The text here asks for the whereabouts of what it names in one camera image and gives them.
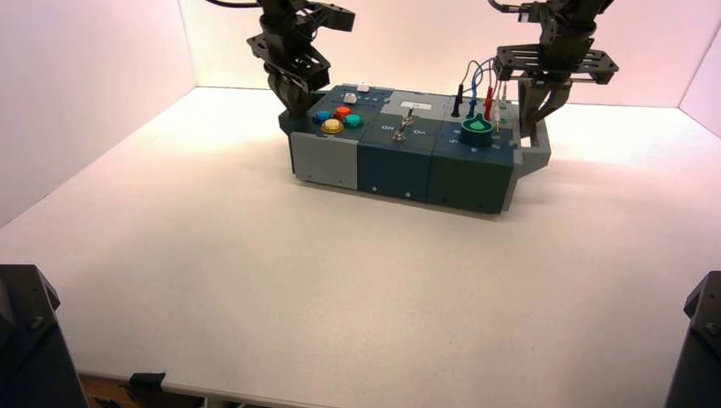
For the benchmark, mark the metal toggle switch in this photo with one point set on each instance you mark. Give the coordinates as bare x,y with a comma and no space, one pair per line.
400,135
409,117

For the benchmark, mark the white number display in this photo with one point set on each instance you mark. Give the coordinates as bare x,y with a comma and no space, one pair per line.
417,105

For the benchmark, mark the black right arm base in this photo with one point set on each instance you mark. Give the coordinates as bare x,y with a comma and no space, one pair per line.
701,349

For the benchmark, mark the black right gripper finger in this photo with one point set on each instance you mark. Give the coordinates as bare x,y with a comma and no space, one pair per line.
555,101
528,110

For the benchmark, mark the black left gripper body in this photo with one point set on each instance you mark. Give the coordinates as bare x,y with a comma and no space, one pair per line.
293,59

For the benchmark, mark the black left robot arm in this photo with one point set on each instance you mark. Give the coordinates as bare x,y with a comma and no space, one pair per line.
281,19

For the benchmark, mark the green rotary knob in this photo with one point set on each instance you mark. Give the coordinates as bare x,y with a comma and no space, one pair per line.
476,134

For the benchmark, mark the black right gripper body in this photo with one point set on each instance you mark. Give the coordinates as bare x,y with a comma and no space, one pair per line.
555,63

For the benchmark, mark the black table edge clamp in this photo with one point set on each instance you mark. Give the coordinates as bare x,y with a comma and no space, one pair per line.
145,385

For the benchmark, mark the white slider knob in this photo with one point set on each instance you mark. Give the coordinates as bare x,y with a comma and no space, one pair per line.
363,88
350,98

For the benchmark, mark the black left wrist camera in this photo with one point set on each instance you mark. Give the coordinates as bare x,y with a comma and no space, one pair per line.
335,17

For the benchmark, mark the teal push button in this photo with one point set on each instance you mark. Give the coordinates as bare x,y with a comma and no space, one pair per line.
354,121

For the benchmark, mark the yellow push button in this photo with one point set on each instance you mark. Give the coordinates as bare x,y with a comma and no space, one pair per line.
332,126

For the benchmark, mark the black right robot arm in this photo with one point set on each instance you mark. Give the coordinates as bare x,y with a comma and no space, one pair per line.
569,11

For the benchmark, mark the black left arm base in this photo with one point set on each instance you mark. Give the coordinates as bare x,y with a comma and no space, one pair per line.
28,349

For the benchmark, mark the grey and blue control box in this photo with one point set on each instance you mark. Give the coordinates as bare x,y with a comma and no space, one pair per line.
394,169

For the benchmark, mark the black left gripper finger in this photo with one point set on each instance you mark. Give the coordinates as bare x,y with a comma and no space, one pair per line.
280,93
304,101

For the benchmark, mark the blue push button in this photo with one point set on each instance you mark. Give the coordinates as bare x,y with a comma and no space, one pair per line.
322,117

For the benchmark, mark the red push button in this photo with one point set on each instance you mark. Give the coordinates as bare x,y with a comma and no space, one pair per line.
343,112

